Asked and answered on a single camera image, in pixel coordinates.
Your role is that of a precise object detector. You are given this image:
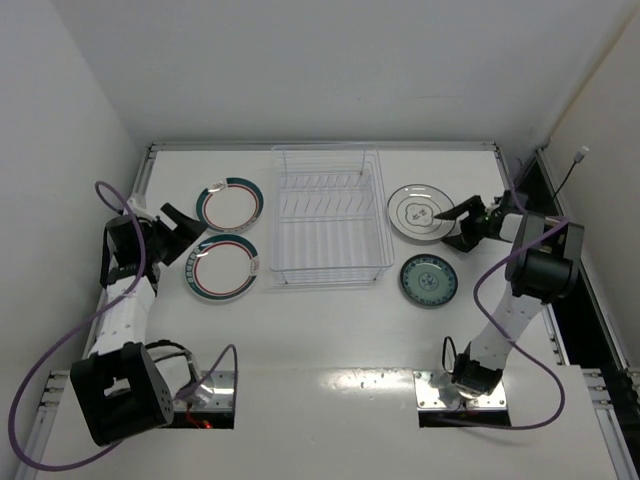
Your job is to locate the green red rimmed plate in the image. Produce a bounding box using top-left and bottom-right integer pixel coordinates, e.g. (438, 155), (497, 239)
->
(184, 234), (260, 303)
(195, 177), (265, 234)

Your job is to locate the blue patterned green plate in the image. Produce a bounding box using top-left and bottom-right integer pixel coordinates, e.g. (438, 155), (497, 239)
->
(399, 254), (459, 308)

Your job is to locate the white plate with dark rim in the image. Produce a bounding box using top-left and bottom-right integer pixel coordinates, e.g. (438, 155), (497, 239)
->
(387, 184), (455, 242)

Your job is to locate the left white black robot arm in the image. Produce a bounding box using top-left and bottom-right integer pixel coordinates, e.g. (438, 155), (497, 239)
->
(70, 200), (206, 446)

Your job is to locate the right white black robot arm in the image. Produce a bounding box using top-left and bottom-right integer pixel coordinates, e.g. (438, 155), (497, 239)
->
(435, 191), (585, 398)

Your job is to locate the black wall cable white plug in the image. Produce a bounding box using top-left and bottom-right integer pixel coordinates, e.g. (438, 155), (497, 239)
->
(524, 146), (589, 219)

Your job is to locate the white wire dish rack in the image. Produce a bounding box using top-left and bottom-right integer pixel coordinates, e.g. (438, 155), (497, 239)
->
(270, 143), (394, 288)

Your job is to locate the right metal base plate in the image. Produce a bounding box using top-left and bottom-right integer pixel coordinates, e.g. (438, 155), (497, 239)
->
(413, 370), (508, 413)

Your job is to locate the metal base plate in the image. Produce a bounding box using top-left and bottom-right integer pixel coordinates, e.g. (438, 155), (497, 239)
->
(174, 371), (235, 414)
(413, 370), (508, 413)

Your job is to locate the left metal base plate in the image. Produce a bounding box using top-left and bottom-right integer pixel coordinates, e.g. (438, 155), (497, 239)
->
(174, 371), (235, 414)

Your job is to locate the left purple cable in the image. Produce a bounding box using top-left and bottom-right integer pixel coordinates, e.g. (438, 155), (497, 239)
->
(8, 180), (237, 472)

